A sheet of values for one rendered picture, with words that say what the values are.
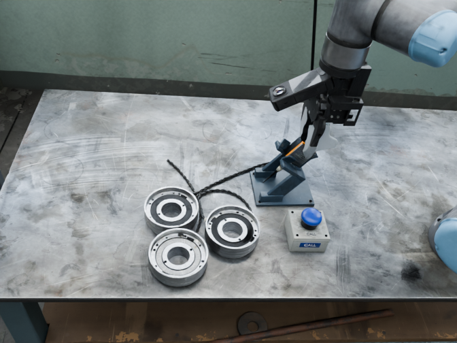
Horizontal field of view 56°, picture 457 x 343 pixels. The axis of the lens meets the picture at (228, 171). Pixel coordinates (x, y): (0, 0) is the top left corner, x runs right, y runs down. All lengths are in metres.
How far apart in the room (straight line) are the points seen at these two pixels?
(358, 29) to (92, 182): 0.60
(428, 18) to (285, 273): 0.48
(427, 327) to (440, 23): 0.75
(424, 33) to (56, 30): 2.05
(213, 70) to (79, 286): 1.85
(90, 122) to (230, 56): 1.45
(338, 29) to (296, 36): 1.71
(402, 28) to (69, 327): 0.87
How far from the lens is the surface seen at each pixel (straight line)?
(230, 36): 2.38
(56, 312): 1.07
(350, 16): 0.71
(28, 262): 0.85
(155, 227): 0.82
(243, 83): 2.53
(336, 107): 0.79
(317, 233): 0.84
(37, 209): 0.92
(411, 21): 0.68
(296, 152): 0.87
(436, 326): 1.20
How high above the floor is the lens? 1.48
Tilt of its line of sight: 44 degrees down
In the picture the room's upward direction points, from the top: 8 degrees clockwise
